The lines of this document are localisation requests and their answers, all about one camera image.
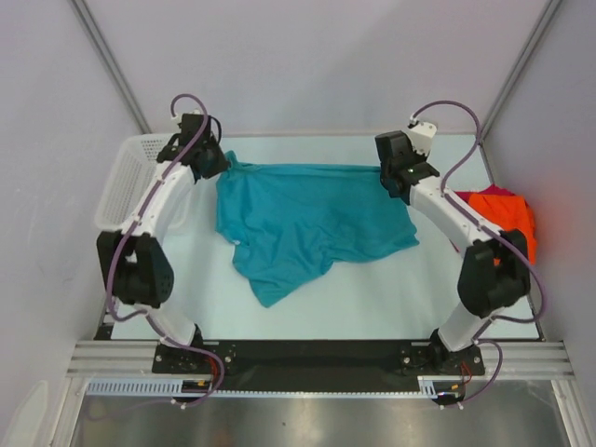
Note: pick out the aluminium frame rail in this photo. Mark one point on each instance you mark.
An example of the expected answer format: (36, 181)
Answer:
(521, 360)

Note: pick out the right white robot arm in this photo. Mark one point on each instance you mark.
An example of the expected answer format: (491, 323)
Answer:
(494, 274)

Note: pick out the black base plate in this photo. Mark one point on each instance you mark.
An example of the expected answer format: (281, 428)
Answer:
(325, 366)

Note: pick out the orange folded t shirt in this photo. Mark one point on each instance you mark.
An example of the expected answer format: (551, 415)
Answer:
(523, 219)

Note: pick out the white plastic basket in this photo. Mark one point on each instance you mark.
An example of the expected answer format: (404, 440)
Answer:
(134, 173)

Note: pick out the magenta folded t shirt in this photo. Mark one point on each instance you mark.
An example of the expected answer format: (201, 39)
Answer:
(489, 191)

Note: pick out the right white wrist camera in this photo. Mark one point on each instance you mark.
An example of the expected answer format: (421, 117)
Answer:
(421, 134)

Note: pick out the teal t shirt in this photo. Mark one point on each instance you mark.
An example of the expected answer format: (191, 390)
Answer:
(290, 223)

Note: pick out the white slotted cable duct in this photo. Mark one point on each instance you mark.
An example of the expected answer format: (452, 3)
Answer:
(179, 388)

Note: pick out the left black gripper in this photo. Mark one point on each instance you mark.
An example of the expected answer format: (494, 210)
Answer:
(220, 164)

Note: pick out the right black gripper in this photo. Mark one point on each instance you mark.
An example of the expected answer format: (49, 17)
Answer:
(420, 157)

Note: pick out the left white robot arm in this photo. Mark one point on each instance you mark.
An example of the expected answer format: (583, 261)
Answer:
(137, 275)

